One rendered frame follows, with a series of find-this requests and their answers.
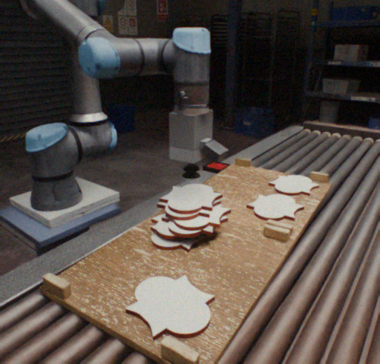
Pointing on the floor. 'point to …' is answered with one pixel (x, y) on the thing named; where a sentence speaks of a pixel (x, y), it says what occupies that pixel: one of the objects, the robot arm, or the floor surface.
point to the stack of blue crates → (122, 118)
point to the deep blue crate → (254, 121)
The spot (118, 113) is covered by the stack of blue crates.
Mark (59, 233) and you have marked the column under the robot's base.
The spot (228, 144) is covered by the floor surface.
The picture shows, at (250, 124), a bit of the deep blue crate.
